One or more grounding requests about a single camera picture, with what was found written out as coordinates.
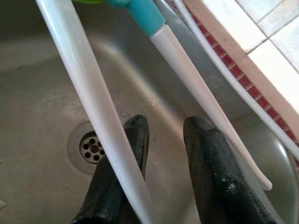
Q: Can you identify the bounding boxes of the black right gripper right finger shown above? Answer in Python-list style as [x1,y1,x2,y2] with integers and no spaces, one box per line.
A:
[183,116,278,224]

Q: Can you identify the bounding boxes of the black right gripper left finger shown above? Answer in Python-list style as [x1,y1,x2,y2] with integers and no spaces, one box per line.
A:
[71,115,150,224]

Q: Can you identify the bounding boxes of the white handle teal head utensil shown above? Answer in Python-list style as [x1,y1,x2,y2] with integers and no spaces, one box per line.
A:
[104,0,273,191]

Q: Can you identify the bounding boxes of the round sink drain strainer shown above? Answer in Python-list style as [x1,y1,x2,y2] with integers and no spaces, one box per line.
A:
[67,122,110,175]

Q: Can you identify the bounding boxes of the empty steel sink basin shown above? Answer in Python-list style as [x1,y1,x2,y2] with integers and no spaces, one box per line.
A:
[0,0,299,224]

